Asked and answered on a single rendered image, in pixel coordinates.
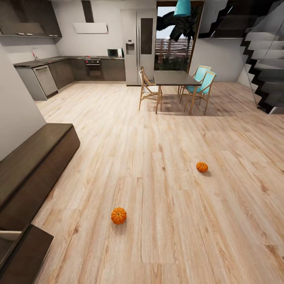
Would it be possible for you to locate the pumpkin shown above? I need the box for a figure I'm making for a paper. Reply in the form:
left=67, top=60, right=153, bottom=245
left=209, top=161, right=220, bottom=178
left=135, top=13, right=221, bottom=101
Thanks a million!
left=111, top=207, right=127, bottom=225
left=196, top=162, right=208, bottom=172

